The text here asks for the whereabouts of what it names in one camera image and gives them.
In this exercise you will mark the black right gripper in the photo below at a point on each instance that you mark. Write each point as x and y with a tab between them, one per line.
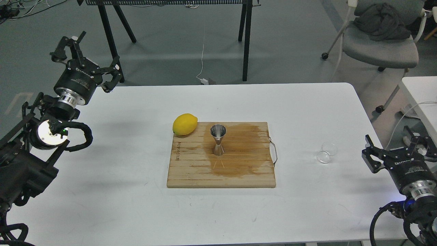
406	166

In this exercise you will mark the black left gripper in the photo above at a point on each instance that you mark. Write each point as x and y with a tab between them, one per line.
78	82

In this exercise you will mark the clear glass cup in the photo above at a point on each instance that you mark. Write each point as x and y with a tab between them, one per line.
327	151

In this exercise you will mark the steel jigger measuring cup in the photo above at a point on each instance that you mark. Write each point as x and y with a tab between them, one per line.
218	132

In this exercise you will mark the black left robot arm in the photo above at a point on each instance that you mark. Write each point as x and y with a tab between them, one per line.
48	128

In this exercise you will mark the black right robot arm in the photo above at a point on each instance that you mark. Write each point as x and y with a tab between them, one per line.
419	216

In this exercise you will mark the white side table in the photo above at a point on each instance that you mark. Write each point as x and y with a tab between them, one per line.
421	93

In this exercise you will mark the grey office chair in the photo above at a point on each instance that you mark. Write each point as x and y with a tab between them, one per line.
395	54

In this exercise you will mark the yellow lemon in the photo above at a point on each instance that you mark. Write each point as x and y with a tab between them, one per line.
185	124

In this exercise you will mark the dark grey jacket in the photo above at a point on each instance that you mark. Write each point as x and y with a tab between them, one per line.
382	22

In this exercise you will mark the wooden cutting board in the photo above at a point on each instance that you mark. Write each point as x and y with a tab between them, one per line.
245	163

